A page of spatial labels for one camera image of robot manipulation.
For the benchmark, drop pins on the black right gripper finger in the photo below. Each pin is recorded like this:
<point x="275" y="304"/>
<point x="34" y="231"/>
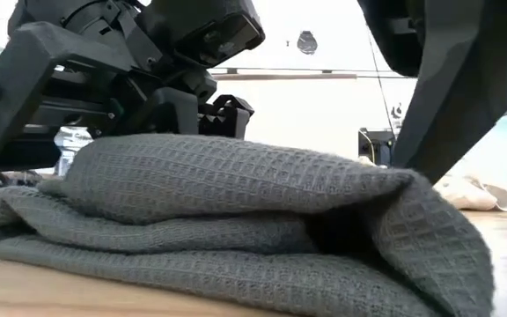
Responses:
<point x="460" y="88"/>

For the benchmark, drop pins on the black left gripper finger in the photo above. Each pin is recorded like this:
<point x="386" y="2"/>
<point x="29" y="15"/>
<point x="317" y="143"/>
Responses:
<point x="227" y="116"/>
<point x="174" y="110"/>

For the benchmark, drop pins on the grey towel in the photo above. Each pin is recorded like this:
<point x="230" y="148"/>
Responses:
<point x="236" y="220"/>

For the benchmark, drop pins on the white checked towel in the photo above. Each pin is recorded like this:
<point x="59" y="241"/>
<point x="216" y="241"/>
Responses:
<point x="473" y="193"/>

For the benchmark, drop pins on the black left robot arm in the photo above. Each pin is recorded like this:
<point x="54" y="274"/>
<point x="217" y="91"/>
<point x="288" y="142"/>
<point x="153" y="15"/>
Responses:
<point x="82" y="11"/>

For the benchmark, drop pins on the small black ceiling reel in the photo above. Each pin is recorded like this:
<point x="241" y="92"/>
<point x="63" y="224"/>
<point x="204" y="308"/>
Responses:
<point x="397" y="111"/>

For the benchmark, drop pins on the black equipment box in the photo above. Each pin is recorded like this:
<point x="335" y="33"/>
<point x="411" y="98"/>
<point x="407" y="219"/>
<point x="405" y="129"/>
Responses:
<point x="379" y="147"/>

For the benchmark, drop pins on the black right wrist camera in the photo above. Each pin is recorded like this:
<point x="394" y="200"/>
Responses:
<point x="394" y="35"/>

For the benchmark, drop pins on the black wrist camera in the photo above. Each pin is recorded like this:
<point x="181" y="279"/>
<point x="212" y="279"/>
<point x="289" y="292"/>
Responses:
<point x="394" y="35"/>
<point x="209" y="31"/>

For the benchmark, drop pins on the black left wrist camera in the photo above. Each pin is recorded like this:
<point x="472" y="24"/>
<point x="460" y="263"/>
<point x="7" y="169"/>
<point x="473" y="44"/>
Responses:
<point x="209" y="31"/>

